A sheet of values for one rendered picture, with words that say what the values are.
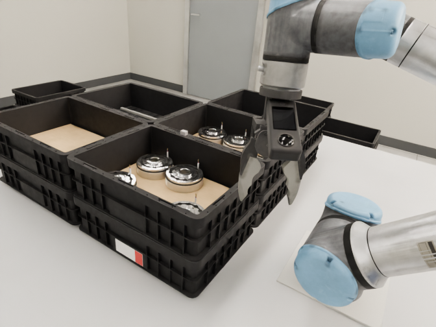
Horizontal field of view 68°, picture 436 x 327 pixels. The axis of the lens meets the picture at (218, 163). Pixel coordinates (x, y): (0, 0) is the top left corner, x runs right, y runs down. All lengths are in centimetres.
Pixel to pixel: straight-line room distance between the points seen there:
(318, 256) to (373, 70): 322
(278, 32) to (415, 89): 323
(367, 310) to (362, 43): 58
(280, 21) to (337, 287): 44
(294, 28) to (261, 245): 59
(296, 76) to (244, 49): 357
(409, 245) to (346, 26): 33
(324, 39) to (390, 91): 324
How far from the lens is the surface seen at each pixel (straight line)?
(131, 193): 70
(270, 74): 53
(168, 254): 71
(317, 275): 62
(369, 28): 50
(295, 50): 53
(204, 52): 440
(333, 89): 381
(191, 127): 118
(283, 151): 47
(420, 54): 62
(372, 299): 88
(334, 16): 51
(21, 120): 123
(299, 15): 52
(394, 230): 59
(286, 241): 95
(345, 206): 71
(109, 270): 85
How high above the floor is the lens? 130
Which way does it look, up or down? 28 degrees down
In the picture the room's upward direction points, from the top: 5 degrees clockwise
